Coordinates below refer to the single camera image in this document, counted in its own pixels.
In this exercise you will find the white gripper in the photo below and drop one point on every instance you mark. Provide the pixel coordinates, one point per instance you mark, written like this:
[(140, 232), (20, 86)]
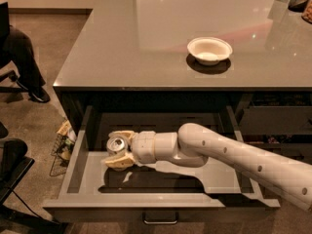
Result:
[(143, 146)]

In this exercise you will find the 7up soda can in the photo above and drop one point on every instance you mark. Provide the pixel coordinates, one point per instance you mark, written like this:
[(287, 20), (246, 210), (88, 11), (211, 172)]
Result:
[(116, 144)]

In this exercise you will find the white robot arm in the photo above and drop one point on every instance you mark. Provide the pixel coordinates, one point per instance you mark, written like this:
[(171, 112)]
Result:
[(192, 145)]

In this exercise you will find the open grey top drawer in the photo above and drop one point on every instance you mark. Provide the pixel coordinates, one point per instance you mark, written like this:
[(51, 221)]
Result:
[(92, 192)]

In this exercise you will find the grey counter cabinet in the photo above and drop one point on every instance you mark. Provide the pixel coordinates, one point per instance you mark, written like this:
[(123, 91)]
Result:
[(132, 57)]

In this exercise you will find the black chair lower left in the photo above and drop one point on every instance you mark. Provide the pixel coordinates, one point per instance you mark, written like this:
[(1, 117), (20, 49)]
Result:
[(13, 167)]

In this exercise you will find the white paper bowl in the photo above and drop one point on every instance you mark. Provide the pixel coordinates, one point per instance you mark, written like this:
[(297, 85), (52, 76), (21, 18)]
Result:
[(209, 50)]

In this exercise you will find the wire basket with trash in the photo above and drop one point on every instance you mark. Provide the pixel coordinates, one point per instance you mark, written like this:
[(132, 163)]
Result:
[(63, 149)]

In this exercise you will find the metal drawer handle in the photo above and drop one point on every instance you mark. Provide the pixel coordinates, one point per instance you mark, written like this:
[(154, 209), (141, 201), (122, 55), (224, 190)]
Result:
[(160, 218)]

